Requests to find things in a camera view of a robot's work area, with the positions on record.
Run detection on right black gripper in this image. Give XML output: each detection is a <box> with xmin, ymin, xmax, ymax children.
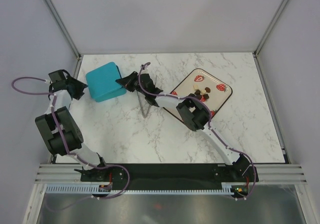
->
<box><xmin>116</xmin><ymin>71</ymin><xmax>147</xmax><ymax>97</ymax></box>

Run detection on aluminium frame rail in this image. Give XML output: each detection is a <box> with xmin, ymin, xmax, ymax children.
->
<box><xmin>35</xmin><ymin>163</ymin><xmax>82</xmax><ymax>184</ymax></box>

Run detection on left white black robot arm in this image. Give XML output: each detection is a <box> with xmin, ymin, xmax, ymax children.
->
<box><xmin>35</xmin><ymin>69</ymin><xmax>110</xmax><ymax>181</ymax></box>

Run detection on strawberry pattern square plate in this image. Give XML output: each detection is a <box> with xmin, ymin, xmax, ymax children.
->
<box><xmin>171</xmin><ymin>68</ymin><xmax>233</xmax><ymax>116</ymax></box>

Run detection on slotted grey cable duct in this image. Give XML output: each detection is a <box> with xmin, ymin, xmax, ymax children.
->
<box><xmin>45</xmin><ymin>183</ymin><xmax>237</xmax><ymax>195</ymax></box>

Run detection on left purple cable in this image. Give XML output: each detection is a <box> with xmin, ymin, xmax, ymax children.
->
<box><xmin>11</xmin><ymin>76</ymin><xmax>73</xmax><ymax>165</ymax></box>

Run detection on purple cable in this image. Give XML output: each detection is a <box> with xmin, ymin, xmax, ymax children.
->
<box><xmin>11</xmin><ymin>76</ymin><xmax>73</xmax><ymax>165</ymax></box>
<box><xmin>137</xmin><ymin>62</ymin><xmax>258</xmax><ymax>185</ymax></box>

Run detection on metal tweezers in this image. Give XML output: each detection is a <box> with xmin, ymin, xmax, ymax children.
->
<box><xmin>136</xmin><ymin>73</ymin><xmax>157</xmax><ymax>118</ymax></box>

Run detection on teal box lid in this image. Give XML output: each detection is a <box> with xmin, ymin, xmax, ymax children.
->
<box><xmin>85</xmin><ymin>62</ymin><xmax>122</xmax><ymax>99</ymax></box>

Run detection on oval dark chocolate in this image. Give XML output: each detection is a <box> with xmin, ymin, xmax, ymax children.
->
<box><xmin>205</xmin><ymin>87</ymin><xmax>211</xmax><ymax>93</ymax></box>

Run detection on dark square chocolate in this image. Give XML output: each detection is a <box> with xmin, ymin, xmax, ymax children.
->
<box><xmin>203</xmin><ymin>94</ymin><xmax>210</xmax><ymax>100</ymax></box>

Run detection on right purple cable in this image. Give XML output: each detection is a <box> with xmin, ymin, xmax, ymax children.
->
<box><xmin>137</xmin><ymin>62</ymin><xmax>258</xmax><ymax>185</ymax></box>

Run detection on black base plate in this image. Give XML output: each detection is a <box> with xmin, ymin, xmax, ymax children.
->
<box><xmin>75</xmin><ymin>163</ymin><xmax>259</xmax><ymax>190</ymax></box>

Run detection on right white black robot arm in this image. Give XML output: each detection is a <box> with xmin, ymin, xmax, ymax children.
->
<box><xmin>115</xmin><ymin>71</ymin><xmax>257</xmax><ymax>182</ymax></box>

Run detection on teal chocolate box tray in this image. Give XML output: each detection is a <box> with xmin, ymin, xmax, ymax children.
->
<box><xmin>93</xmin><ymin>87</ymin><xmax>127</xmax><ymax>103</ymax></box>

